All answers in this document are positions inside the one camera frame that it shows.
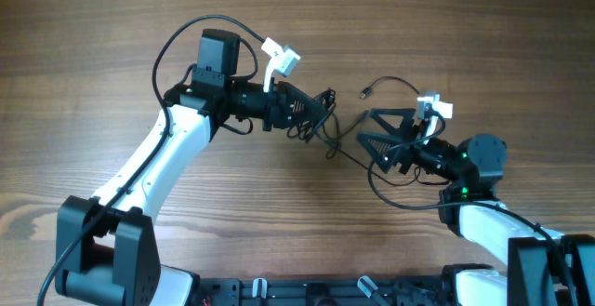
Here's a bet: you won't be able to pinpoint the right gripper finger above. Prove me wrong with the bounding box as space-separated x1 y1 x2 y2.
356 132 404 173
370 108 416 134

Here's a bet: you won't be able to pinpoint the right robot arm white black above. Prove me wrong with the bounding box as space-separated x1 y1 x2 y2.
357 107 594 305

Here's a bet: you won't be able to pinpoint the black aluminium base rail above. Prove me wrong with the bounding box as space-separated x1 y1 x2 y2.
187 275 456 306

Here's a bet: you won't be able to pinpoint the black usb cables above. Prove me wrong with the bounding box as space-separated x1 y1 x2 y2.
285 75 422 188

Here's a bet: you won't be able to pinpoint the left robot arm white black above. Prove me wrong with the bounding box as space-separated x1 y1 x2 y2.
48 29 335 305

